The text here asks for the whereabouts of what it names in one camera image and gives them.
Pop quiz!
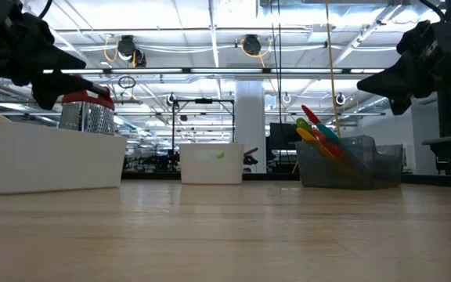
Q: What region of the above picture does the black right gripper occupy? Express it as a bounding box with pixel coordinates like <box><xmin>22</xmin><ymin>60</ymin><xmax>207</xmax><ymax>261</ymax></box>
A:
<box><xmin>357</xmin><ymin>20</ymin><xmax>451</xmax><ymax>116</ymax></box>

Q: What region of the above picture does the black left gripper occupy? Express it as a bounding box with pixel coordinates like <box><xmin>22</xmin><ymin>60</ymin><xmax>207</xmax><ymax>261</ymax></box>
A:
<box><xmin>0</xmin><ymin>0</ymin><xmax>93</xmax><ymax>110</ymax></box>

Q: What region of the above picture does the blue silicone spatula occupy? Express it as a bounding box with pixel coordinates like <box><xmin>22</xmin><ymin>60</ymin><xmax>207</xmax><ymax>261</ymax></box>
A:
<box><xmin>315</xmin><ymin>122</ymin><xmax>342</xmax><ymax>146</ymax></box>

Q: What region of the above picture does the grey translucent plastic bin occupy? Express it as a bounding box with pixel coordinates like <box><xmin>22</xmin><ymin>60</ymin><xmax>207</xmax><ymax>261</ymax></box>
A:
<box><xmin>294</xmin><ymin>135</ymin><xmax>403</xmax><ymax>190</ymax></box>

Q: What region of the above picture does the orange silicone spatula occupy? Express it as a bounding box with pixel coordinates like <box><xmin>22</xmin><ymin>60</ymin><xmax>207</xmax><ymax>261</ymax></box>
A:
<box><xmin>310</xmin><ymin>128</ymin><xmax>345</xmax><ymax>158</ymax></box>

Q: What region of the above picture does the green silicone spatula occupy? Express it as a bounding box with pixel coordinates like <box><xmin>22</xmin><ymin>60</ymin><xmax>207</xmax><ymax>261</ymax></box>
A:
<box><xmin>294</xmin><ymin>116</ymin><xmax>316</xmax><ymax>136</ymax></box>

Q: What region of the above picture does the yellow silicone spatula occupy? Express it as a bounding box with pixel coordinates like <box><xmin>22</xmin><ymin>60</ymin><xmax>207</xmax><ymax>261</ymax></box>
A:
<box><xmin>294</xmin><ymin>126</ymin><xmax>336</xmax><ymax>160</ymax></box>

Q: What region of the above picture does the frosted white plastic bin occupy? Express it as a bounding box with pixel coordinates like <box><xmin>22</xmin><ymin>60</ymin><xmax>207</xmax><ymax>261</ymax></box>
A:
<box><xmin>0</xmin><ymin>120</ymin><xmax>128</xmax><ymax>196</ymax></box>

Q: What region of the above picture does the dark background screen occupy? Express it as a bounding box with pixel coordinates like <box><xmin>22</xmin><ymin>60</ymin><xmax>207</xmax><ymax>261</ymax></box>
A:
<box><xmin>269</xmin><ymin>122</ymin><xmax>298</xmax><ymax>162</ymax></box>

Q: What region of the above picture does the white square pillar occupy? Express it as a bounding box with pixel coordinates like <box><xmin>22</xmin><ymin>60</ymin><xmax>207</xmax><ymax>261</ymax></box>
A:
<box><xmin>235</xmin><ymin>80</ymin><xmax>268</xmax><ymax>174</ymax></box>

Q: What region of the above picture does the long light bar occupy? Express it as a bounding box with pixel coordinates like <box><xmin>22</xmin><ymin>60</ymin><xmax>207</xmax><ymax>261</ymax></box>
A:
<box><xmin>43</xmin><ymin>67</ymin><xmax>385</xmax><ymax>76</ymax></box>

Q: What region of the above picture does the glossy white plastic bin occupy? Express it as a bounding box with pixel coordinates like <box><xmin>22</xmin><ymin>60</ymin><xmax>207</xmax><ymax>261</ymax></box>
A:
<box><xmin>178</xmin><ymin>143</ymin><xmax>245</xmax><ymax>185</ymax></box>

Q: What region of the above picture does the red-handled steel box grater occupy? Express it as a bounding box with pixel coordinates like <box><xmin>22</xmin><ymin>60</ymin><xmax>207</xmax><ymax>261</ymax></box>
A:
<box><xmin>59</xmin><ymin>88</ymin><xmax>116</xmax><ymax>137</ymax></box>

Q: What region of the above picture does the black cable ring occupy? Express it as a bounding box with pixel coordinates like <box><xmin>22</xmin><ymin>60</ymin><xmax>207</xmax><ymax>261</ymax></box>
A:
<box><xmin>117</xmin><ymin>74</ymin><xmax>137</xmax><ymax>90</ymax></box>

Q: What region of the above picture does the yellow hanging cable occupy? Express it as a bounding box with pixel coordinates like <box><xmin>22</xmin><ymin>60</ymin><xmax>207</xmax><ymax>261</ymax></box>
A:
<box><xmin>324</xmin><ymin>0</ymin><xmax>343</xmax><ymax>139</ymax></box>

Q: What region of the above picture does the large black ceiling cable reel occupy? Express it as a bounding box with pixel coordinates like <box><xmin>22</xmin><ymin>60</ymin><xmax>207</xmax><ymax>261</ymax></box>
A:
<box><xmin>117</xmin><ymin>34</ymin><xmax>138</xmax><ymax>60</ymax></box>
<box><xmin>242</xmin><ymin>33</ymin><xmax>262</xmax><ymax>56</ymax></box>

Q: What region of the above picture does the black aluminium rig frame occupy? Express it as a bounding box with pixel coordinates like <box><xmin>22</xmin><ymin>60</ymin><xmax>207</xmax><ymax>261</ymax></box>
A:
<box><xmin>121</xmin><ymin>171</ymin><xmax>451</xmax><ymax>188</ymax></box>

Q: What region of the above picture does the black frame stand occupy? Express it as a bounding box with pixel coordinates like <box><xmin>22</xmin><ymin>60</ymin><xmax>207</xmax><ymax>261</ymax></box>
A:
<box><xmin>171</xmin><ymin>97</ymin><xmax>236</xmax><ymax>144</ymax></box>

